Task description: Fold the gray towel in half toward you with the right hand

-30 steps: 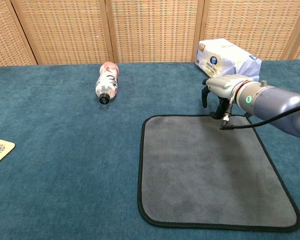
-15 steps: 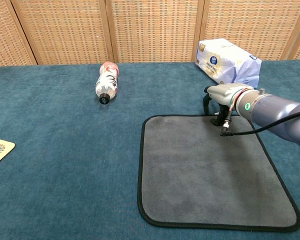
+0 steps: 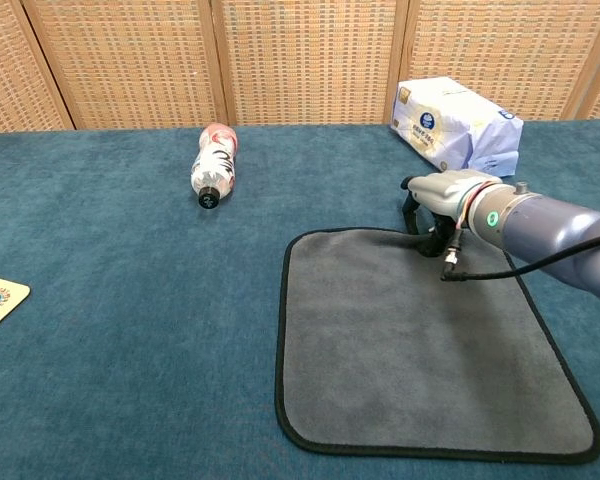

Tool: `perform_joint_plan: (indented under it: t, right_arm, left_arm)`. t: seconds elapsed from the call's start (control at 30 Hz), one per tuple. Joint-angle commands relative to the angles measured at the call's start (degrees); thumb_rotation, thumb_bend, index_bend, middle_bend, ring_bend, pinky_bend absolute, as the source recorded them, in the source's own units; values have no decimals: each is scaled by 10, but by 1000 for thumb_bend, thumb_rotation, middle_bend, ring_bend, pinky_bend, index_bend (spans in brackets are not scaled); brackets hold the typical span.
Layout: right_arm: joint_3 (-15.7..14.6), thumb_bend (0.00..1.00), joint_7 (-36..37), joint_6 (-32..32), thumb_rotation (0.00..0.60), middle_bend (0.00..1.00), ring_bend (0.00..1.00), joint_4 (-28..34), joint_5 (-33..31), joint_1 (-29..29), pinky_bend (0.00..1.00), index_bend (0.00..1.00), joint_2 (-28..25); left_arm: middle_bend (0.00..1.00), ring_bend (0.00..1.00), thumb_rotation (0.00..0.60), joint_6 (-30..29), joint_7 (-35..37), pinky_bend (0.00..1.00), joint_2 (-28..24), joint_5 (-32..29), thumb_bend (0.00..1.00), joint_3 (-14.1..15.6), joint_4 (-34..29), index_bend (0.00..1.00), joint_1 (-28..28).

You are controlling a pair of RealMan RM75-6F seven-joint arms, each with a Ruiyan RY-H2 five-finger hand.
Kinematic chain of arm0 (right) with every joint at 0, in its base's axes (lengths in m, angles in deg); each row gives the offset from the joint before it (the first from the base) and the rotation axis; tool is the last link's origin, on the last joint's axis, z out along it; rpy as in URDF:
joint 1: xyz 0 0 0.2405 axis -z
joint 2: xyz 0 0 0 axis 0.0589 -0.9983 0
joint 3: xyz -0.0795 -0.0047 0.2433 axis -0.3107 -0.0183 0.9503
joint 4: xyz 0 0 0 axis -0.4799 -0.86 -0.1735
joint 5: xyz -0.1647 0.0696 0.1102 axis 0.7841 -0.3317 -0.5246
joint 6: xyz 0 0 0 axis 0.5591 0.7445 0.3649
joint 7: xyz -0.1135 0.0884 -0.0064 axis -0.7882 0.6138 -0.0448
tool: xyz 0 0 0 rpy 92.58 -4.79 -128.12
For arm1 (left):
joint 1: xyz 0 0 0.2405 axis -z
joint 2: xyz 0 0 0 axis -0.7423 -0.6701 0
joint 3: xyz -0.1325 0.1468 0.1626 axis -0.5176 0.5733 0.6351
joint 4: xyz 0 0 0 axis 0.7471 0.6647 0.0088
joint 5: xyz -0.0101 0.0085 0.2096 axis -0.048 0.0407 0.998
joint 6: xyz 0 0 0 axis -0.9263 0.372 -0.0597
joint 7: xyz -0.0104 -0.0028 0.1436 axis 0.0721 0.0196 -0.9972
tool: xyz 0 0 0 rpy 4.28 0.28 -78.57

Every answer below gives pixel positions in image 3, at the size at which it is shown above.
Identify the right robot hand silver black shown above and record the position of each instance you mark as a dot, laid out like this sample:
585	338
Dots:
445	192

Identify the blue carpet table cover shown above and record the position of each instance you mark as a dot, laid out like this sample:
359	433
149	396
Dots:
130	300

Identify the clear plastic bottle red label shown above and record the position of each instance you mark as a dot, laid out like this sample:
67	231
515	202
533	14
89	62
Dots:
214	162

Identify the grey cloth black trim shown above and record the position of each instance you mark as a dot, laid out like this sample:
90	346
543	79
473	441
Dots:
410	350

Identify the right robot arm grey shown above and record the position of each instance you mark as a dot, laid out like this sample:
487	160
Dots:
545	225

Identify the woven wooden folding screen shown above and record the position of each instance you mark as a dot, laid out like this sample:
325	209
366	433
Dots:
305	60

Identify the white tissue paper pack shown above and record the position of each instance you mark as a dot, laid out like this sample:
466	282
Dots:
445	125

